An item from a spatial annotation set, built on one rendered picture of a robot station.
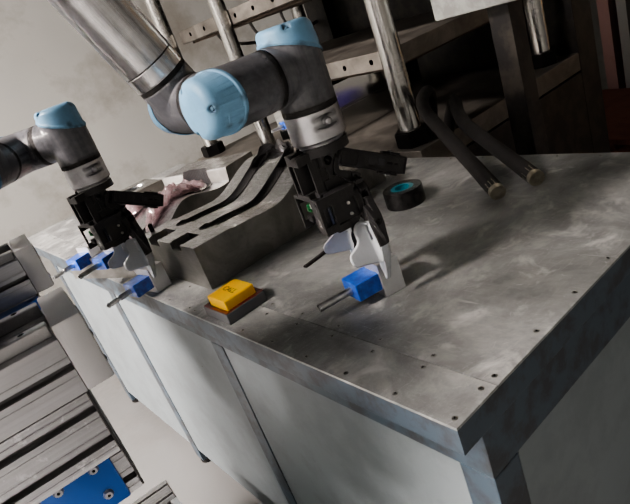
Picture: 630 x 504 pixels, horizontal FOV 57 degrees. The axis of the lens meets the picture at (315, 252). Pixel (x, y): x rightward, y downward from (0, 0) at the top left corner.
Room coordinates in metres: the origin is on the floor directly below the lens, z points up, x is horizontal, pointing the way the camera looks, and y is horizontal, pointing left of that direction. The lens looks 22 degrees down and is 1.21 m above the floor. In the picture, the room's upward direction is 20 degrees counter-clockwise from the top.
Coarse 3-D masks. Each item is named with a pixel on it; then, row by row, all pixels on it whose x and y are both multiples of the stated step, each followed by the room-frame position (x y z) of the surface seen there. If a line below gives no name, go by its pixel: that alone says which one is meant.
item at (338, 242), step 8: (352, 224) 0.78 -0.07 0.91; (344, 232) 0.80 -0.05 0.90; (352, 232) 0.79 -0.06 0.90; (328, 240) 0.79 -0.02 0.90; (336, 240) 0.79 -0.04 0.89; (344, 240) 0.80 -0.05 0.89; (352, 240) 0.79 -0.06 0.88; (328, 248) 0.79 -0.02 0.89; (336, 248) 0.80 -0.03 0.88; (344, 248) 0.80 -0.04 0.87; (352, 248) 0.80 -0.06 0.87
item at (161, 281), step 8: (160, 264) 1.12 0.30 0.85; (144, 272) 1.11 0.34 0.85; (160, 272) 1.11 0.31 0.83; (136, 280) 1.10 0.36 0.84; (144, 280) 1.09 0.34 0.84; (152, 280) 1.10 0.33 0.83; (160, 280) 1.11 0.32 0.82; (168, 280) 1.12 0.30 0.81; (128, 288) 1.09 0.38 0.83; (136, 288) 1.08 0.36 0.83; (144, 288) 1.09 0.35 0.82; (152, 288) 1.10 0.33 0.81; (160, 288) 1.10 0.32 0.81; (120, 296) 1.07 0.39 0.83; (136, 296) 1.08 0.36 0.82; (112, 304) 1.06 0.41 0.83
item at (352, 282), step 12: (372, 264) 0.75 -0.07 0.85; (396, 264) 0.75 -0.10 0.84; (348, 276) 0.77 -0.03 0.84; (360, 276) 0.76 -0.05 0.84; (372, 276) 0.74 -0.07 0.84; (384, 276) 0.75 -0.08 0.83; (396, 276) 0.75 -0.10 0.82; (348, 288) 0.75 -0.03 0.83; (360, 288) 0.73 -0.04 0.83; (372, 288) 0.74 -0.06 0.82; (384, 288) 0.74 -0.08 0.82; (396, 288) 0.75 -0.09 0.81; (336, 300) 0.74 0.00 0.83; (360, 300) 0.73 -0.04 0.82
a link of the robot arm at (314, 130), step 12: (324, 108) 0.79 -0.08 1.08; (336, 108) 0.74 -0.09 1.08; (288, 120) 0.75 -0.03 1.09; (300, 120) 0.73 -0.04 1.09; (312, 120) 0.73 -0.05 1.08; (324, 120) 0.73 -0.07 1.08; (336, 120) 0.74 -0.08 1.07; (288, 132) 0.76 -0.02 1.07; (300, 132) 0.73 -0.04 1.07; (312, 132) 0.73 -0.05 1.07; (324, 132) 0.73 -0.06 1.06; (336, 132) 0.73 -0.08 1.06; (300, 144) 0.74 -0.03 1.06; (312, 144) 0.73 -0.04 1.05; (324, 144) 0.73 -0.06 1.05
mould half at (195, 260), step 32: (224, 192) 1.34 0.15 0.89; (256, 192) 1.23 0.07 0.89; (288, 192) 1.13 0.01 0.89; (192, 224) 1.17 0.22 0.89; (224, 224) 1.10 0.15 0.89; (256, 224) 1.08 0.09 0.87; (288, 224) 1.12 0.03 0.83; (160, 256) 1.17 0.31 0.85; (192, 256) 1.03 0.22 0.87; (224, 256) 1.04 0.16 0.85; (256, 256) 1.07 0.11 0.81
